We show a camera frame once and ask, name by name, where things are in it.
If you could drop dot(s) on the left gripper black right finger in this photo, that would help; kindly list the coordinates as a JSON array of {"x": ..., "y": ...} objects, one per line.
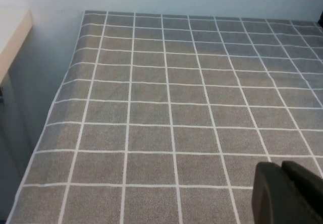
[{"x": 308, "y": 183}]

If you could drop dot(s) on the grey white-checked tablecloth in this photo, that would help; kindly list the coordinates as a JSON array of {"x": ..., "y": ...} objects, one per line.
[{"x": 164, "y": 108}]

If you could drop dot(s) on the beige side table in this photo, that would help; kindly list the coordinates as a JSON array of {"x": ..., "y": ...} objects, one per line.
[{"x": 12, "y": 37}]

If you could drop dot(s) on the black perforated book stand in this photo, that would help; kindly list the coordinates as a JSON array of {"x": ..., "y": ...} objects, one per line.
[{"x": 320, "y": 21}]

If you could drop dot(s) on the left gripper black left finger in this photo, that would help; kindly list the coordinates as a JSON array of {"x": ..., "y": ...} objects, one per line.
[{"x": 272, "y": 198}]

